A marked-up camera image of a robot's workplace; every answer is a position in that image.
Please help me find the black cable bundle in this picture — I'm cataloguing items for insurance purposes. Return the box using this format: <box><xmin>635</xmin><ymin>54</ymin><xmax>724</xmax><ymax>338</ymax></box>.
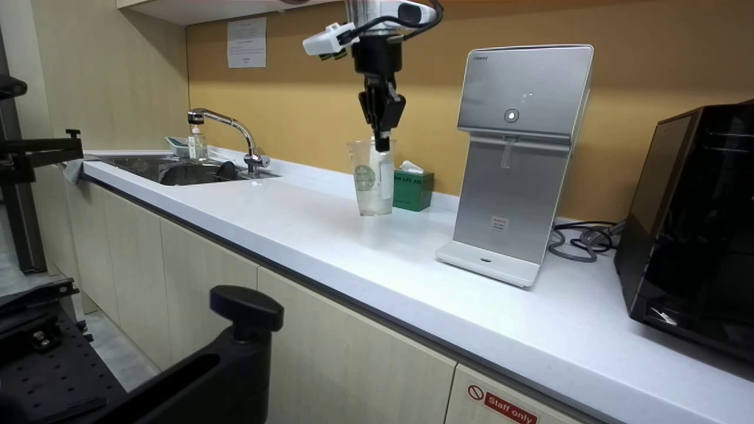
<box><xmin>545</xmin><ymin>219</ymin><xmax>625</xmax><ymax>265</ymax></box>

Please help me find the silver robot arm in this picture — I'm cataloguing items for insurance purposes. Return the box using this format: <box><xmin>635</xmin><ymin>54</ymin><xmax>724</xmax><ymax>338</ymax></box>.
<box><xmin>340</xmin><ymin>0</ymin><xmax>444</xmax><ymax>153</ymax></box>

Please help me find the paper notice on wall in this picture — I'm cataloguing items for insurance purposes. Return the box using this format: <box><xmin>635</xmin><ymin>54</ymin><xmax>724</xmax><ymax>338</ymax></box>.
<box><xmin>227</xmin><ymin>19</ymin><xmax>267</xmax><ymax>68</ymax></box>

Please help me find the chrome sink faucet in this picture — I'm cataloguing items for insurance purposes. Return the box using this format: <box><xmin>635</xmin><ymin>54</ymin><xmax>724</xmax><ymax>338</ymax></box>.
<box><xmin>187</xmin><ymin>109</ymin><xmax>270</xmax><ymax>175</ymax></box>

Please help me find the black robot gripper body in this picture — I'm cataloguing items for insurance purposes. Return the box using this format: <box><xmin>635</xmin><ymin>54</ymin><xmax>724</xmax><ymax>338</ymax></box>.
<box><xmin>351</xmin><ymin>36</ymin><xmax>402</xmax><ymax>106</ymax></box>

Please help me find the clear soap bottle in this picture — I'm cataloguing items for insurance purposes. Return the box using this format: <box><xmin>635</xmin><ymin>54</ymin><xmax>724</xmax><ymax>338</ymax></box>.
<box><xmin>187</xmin><ymin>125</ymin><xmax>207</xmax><ymax>161</ymax></box>

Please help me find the black metal stand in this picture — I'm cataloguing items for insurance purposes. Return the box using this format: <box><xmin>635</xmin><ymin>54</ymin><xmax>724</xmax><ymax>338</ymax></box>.
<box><xmin>0</xmin><ymin>39</ymin><xmax>82</xmax><ymax>274</ymax></box>

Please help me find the beige cabinet door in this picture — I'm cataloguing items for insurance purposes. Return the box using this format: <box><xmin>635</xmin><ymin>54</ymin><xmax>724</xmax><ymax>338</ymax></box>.
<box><xmin>260</xmin><ymin>272</ymin><xmax>454</xmax><ymax>424</ymax></box>
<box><xmin>161</xmin><ymin>225</ymin><xmax>260</xmax><ymax>364</ymax></box>

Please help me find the clear plastic Starbucks cup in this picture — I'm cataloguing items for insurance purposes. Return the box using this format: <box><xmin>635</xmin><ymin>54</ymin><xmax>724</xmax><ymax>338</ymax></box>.
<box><xmin>349</xmin><ymin>142</ymin><xmax>393</xmax><ymax>218</ymax></box>

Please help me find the stainless steel sink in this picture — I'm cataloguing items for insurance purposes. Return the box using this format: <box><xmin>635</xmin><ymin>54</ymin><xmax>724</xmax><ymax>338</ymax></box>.
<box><xmin>100</xmin><ymin>156</ymin><xmax>270</xmax><ymax>187</ymax></box>

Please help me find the white water dispenser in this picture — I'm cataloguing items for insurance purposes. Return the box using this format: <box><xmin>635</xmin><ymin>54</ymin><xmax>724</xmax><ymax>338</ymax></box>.
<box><xmin>437</xmin><ymin>46</ymin><xmax>594</xmax><ymax>288</ymax></box>

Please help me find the black coffee machine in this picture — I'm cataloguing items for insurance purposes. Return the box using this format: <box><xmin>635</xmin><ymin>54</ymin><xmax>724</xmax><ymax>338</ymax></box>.
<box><xmin>616</xmin><ymin>102</ymin><xmax>754</xmax><ymax>364</ymax></box>

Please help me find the red white warning sticker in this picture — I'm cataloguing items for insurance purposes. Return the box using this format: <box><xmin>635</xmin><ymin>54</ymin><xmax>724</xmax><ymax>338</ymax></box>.
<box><xmin>467</xmin><ymin>384</ymin><xmax>537</xmax><ymax>424</ymax></box>

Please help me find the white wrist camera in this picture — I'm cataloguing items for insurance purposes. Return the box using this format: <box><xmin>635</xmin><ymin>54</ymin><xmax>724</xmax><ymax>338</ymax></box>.
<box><xmin>301</xmin><ymin>22</ymin><xmax>356</xmax><ymax>56</ymax></box>

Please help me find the green tissue box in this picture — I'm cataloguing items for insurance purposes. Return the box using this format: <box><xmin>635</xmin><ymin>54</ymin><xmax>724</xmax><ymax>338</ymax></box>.
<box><xmin>393</xmin><ymin>161</ymin><xmax>433</xmax><ymax>212</ymax></box>

